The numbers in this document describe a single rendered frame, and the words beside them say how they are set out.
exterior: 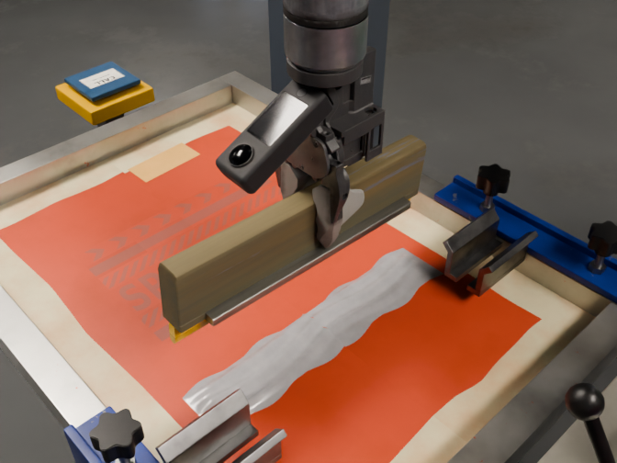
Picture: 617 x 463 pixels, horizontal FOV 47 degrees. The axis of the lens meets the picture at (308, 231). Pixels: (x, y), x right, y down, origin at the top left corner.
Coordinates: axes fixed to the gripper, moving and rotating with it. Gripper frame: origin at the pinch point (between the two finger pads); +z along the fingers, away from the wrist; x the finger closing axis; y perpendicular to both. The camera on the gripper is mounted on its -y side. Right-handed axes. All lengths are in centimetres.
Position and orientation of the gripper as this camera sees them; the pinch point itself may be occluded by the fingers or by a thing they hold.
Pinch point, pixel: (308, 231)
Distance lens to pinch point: 77.4
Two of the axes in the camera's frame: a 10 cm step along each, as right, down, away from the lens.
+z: 0.0, 7.6, 6.5
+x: -6.9, -4.7, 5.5
